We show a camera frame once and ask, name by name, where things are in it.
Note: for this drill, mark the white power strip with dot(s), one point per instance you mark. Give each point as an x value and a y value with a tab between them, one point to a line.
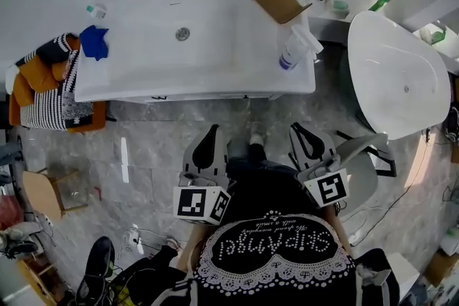
132	235

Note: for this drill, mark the blue cloth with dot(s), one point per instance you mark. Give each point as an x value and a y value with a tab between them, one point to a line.
94	43

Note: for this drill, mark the chrome sink drain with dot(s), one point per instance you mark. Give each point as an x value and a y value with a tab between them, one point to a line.
183	34

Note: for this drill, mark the black office chair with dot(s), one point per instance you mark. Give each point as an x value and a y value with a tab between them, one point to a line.
98	261

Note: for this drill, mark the person's left white shoe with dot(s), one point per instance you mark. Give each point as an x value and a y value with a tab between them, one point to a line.
258	134

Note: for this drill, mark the black white striped blanket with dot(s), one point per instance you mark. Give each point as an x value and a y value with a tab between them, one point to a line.
43	111

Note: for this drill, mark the wooden stool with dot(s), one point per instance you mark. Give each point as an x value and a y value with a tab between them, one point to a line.
41	193

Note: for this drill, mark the teal soap dish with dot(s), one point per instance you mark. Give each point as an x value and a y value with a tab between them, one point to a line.
340	5

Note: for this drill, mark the red plastic bag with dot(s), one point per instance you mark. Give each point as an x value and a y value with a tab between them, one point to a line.
10	213

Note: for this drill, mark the orange sofa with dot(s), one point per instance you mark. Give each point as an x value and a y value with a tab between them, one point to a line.
21	100

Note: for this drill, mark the white vanity cabinet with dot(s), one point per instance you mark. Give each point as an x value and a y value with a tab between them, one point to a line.
222	61

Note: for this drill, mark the small clear green-capped bottle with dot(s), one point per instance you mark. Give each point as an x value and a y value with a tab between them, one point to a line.
97	11

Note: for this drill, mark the person's black printed shirt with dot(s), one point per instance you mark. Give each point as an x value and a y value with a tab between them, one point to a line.
265	197

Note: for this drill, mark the red angle bracket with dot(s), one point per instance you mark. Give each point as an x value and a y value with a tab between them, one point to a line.
98	194

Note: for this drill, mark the orange cushion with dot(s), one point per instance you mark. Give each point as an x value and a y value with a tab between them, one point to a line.
39	73

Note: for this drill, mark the grey chair with black legs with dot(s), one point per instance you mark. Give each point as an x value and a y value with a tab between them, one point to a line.
362	182

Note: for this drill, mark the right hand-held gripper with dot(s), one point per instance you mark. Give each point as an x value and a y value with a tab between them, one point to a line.
330	188

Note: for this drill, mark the person's left forearm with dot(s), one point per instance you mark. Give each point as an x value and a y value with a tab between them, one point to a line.
190	247

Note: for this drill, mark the green spray bottle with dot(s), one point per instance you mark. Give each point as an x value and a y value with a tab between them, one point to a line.
435	36

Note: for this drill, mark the white blue-label spray bottle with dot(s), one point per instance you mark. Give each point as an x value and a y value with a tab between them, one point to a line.
292	52

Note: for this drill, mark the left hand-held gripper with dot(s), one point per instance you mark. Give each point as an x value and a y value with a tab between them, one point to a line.
193	202

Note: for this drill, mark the person's blue jeans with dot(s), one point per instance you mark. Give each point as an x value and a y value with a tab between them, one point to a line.
238	150

